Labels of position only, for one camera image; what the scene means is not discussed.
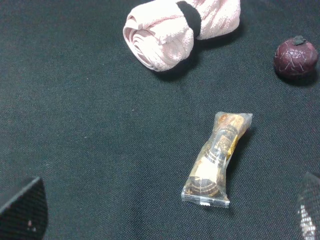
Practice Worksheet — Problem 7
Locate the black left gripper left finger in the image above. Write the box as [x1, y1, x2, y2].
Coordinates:
[0, 176, 48, 240]

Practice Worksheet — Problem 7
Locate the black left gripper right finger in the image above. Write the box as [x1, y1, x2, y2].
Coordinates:
[296, 172, 320, 240]

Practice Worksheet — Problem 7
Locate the dark purple mangosteen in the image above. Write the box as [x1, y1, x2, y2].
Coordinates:
[273, 35, 319, 80]

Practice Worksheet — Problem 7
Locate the clear wrapped snack bar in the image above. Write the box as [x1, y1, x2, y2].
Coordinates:
[180, 112, 253, 208]

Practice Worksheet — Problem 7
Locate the black tablecloth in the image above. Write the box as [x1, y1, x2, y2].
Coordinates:
[0, 0, 320, 240]

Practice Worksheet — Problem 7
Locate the pink rolled towel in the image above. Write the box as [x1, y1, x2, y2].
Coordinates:
[123, 0, 241, 72]

